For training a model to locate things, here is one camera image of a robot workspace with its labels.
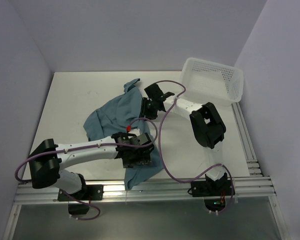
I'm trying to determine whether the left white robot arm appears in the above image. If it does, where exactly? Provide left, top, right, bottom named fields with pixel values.
left=29, top=132, right=155, bottom=200

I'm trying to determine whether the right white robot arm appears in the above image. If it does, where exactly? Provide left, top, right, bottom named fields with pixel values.
left=140, top=92, right=235, bottom=197

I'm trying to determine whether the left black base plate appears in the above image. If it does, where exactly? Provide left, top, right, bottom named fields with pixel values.
left=57, top=184, right=104, bottom=202

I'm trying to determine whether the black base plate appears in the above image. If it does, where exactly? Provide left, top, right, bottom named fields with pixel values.
left=189, top=179, right=235, bottom=197
left=57, top=184, right=104, bottom=202

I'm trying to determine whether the white perforated plastic basket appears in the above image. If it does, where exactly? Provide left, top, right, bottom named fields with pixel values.
left=179, top=57, right=244, bottom=106

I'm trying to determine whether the teal blue t shirt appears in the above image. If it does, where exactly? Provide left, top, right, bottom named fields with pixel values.
left=83, top=78, right=163, bottom=190

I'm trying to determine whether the aluminium rail frame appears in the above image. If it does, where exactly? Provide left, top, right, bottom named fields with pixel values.
left=3, top=103, right=291, bottom=240

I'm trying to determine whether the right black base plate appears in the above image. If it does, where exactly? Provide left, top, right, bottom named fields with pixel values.
left=189, top=179, right=235, bottom=197

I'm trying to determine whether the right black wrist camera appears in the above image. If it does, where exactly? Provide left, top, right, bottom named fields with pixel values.
left=144, top=83, right=164, bottom=100

